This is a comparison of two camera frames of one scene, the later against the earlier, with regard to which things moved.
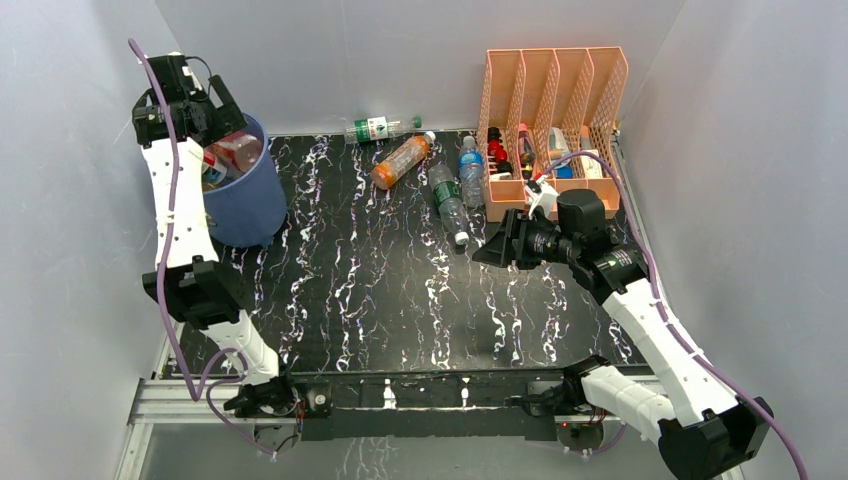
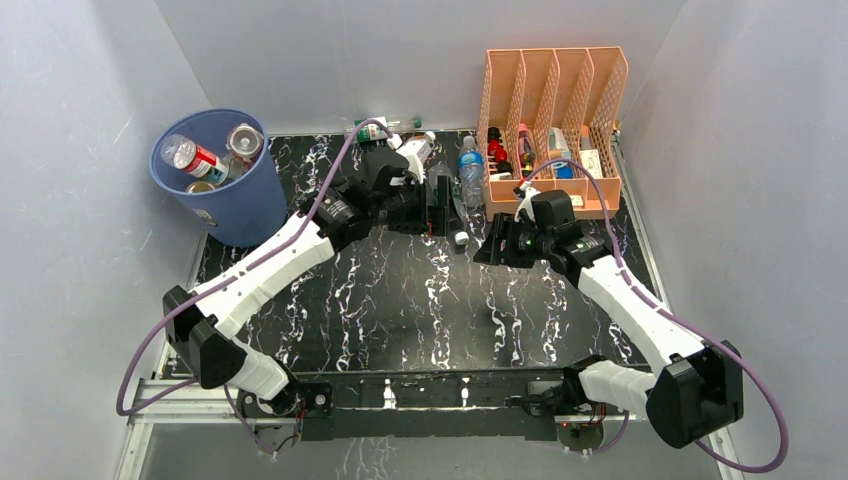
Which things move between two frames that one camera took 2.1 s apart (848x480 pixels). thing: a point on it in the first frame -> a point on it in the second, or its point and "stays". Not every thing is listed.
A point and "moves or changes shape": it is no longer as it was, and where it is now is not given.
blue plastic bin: [252, 211] stays
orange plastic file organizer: [551, 112] stays
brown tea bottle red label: [243, 149] moves or changes shape
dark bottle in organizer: [527, 153] stays
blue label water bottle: [471, 165] stays
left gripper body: [201, 99] -> [410, 214]
